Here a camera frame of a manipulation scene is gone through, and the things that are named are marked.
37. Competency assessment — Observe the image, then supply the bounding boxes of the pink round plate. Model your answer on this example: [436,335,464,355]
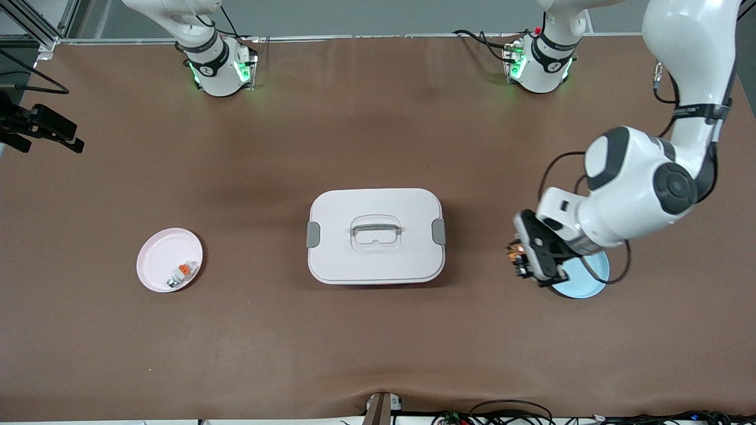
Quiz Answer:
[136,228,204,294]

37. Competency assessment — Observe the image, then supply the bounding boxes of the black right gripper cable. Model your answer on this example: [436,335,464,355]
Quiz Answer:
[0,48,70,95]

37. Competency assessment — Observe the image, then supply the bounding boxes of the grey box lid handle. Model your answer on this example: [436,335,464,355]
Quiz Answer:
[351,216,403,249]

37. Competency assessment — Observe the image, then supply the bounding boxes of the grey camera stand bracket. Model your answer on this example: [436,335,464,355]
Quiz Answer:
[361,391,403,425]

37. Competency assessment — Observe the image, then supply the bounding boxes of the black right arm base cable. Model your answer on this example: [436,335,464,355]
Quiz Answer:
[220,5,259,42]

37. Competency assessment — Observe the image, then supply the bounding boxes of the black left arm strap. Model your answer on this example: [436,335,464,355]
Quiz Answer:
[673,103,733,120]

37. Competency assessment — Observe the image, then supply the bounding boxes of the white orange terminal connector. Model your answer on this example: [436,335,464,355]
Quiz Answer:
[167,261,199,290]

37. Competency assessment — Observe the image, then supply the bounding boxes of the aluminium frame profile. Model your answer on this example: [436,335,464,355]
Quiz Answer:
[0,0,82,51]

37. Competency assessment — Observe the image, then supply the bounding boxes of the white lidded storage box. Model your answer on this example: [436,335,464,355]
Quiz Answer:
[307,188,447,286]

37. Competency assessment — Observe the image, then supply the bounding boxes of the light blue round plate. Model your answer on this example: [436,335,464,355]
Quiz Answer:
[555,251,611,299]

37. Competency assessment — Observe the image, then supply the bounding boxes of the black left arm base cables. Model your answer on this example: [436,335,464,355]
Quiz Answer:
[454,28,535,64]

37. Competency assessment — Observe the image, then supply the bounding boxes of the black looped cable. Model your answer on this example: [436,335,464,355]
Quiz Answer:
[470,400,556,425]

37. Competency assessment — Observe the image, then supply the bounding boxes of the brown table cover mat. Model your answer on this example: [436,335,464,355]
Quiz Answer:
[0,34,756,421]

